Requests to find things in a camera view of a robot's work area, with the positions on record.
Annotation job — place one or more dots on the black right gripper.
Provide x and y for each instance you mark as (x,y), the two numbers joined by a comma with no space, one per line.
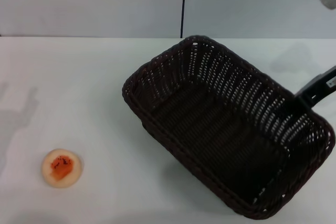
(321,82)

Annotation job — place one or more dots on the dark brown woven basket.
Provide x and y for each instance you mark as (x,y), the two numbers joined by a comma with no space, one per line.
(215,134)

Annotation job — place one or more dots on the round pastry with orange filling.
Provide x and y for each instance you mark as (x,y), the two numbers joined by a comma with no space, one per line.
(61,167)

